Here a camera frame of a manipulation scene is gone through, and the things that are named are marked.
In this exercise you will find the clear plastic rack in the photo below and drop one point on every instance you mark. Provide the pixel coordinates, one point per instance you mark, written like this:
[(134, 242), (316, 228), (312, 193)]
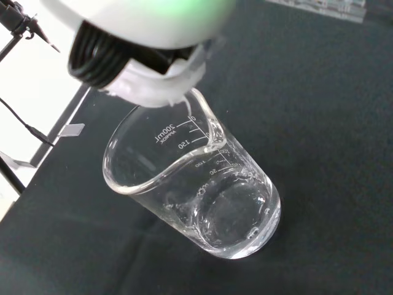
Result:
[(325, 9)]

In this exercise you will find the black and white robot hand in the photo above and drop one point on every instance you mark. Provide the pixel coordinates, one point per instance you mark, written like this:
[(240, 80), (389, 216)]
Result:
[(147, 27)]

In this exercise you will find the black tripod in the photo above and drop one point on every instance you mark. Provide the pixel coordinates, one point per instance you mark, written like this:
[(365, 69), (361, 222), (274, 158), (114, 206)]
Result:
[(19, 23)]

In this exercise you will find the black table cloth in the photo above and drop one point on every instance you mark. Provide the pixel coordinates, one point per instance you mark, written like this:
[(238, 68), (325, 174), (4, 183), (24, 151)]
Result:
[(322, 153)]

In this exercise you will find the large clear glass beaker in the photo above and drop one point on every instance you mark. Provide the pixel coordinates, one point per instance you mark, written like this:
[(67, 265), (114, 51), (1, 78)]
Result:
[(190, 199)]

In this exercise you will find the black stand leg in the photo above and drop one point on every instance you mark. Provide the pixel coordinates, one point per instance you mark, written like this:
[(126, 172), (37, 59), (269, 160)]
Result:
[(12, 176)]

